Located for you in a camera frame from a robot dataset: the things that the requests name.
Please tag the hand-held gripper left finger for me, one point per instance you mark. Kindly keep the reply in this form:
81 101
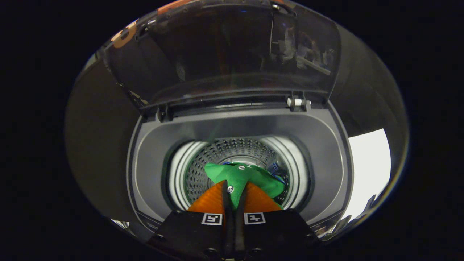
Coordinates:
228 235

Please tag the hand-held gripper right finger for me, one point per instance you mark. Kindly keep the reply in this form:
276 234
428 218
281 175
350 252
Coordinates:
240 235

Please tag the dark glass washing machine lid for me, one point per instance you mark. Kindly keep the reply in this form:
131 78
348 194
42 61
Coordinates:
217 54

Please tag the green polo shirt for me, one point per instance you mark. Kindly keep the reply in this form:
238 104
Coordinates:
253 177

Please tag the black backdrop cloth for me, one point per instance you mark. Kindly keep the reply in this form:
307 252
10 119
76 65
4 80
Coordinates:
94 145

